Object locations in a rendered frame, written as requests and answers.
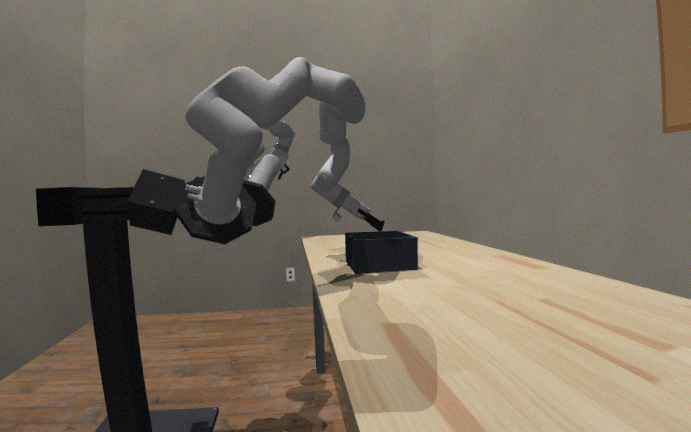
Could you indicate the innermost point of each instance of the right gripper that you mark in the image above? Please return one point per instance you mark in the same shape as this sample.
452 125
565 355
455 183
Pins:
359 210

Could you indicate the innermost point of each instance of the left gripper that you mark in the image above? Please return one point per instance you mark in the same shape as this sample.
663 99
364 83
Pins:
282 156

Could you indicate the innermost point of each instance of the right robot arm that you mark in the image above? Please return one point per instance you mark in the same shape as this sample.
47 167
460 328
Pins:
237 137

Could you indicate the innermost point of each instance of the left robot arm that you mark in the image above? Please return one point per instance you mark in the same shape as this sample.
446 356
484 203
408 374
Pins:
266 169

